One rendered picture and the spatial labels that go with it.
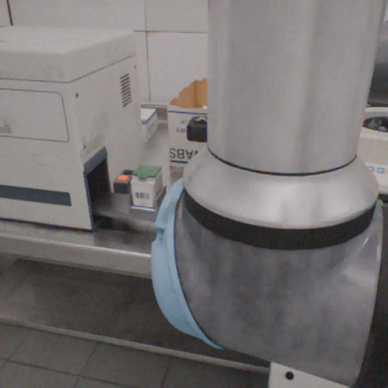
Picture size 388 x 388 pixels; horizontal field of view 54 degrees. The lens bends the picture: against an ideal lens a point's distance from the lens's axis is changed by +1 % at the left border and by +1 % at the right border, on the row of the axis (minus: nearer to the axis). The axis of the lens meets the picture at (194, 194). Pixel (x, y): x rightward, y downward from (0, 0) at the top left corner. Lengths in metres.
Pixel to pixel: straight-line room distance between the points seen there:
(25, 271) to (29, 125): 1.08
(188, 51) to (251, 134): 1.00
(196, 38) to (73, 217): 0.68
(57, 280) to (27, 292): 0.11
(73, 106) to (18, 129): 0.11
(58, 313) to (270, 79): 1.32
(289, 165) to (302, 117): 0.02
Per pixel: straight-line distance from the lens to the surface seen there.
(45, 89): 0.61
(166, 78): 1.21
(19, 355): 1.74
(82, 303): 1.46
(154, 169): 0.64
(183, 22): 1.18
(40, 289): 1.56
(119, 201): 0.69
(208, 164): 0.22
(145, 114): 1.10
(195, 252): 0.23
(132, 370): 1.58
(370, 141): 0.85
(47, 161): 0.66
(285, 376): 0.43
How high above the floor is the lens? 1.25
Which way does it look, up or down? 28 degrees down
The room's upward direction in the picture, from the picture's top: straight up
